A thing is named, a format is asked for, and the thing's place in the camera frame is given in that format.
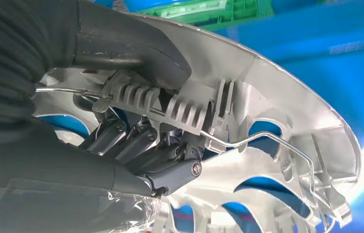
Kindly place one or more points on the blue metal shelf rack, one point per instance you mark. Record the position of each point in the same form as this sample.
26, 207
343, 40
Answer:
346, 80

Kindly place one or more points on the green plastic crate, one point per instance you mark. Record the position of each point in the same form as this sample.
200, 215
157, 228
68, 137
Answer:
201, 13

